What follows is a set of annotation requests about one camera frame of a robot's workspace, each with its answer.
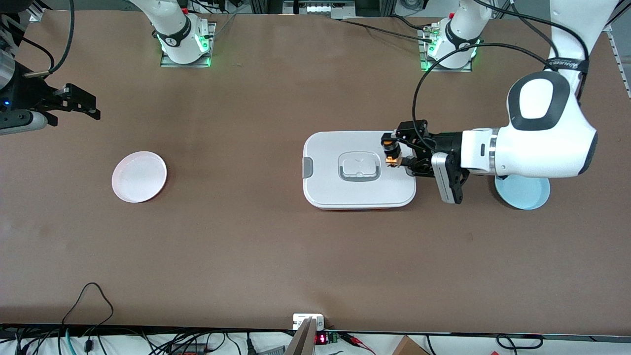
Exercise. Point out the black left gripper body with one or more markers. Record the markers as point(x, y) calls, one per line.
point(447, 143)

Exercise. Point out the light blue round plate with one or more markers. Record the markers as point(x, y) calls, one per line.
point(522, 195)

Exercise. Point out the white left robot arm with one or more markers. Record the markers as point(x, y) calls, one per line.
point(542, 148)

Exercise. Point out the white power strip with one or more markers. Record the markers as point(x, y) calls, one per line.
point(320, 7)

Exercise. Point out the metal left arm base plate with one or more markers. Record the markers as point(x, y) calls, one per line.
point(443, 70)

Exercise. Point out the pink round plate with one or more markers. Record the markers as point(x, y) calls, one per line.
point(139, 176)

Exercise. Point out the red digit display module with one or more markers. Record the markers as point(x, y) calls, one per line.
point(321, 338)

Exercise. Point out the aluminium slotted rail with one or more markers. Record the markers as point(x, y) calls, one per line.
point(620, 59)

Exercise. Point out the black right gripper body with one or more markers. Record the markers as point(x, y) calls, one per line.
point(30, 94)

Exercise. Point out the brown cardboard box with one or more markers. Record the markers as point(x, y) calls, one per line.
point(409, 347)

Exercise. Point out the orange push button switch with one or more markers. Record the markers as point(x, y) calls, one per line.
point(392, 160)

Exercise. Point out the aluminium frame corner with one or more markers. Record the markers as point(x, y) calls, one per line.
point(37, 16)

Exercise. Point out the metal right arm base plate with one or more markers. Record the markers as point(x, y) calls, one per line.
point(170, 64)

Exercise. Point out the small white box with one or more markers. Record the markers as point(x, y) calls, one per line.
point(300, 320)

